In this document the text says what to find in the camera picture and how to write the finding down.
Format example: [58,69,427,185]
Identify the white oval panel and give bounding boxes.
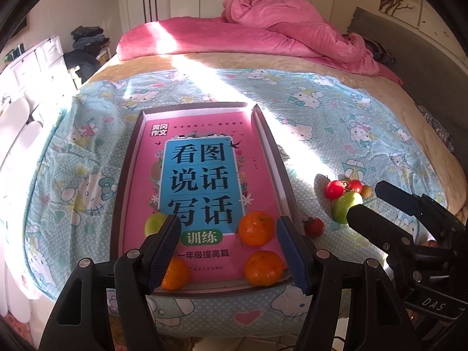
[0,99,30,143]
[0,121,48,176]

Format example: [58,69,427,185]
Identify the green apple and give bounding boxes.
[332,191,363,225]
[144,212,169,238]

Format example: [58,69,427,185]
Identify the dark striped pillow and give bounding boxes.
[364,38,397,64]

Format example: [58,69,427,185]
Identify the green bottles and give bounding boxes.
[5,44,26,61]

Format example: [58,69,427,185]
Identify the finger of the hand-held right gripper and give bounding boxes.
[375,181,457,242]
[347,206,415,254]

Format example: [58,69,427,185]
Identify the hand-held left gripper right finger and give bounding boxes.
[276,216,419,351]

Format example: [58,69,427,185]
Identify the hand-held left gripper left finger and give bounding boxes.
[42,214,182,351]

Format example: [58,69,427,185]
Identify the white drawer cabinet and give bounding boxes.
[0,36,77,118]

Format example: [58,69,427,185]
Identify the cartoon cat printed blanket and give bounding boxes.
[0,68,450,340]

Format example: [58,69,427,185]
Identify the red tomato with green calyx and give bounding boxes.
[303,217,325,238]

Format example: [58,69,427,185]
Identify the dark patterned pillow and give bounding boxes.
[417,104,457,154]

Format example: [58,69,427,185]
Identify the pink book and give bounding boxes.
[110,103,304,297]
[122,115,289,284]

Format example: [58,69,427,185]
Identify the pile of folded clothes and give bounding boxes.
[64,25,110,85]

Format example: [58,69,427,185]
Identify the pink duvet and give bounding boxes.
[116,0,403,85]

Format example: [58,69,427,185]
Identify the large red tomato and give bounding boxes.
[325,180,346,201]

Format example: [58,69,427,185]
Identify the white door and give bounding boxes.
[126,0,172,33]

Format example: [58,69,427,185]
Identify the orange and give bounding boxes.
[160,257,191,291]
[238,210,276,247]
[244,250,288,287]

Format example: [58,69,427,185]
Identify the grey headboard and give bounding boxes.
[345,6,468,143]

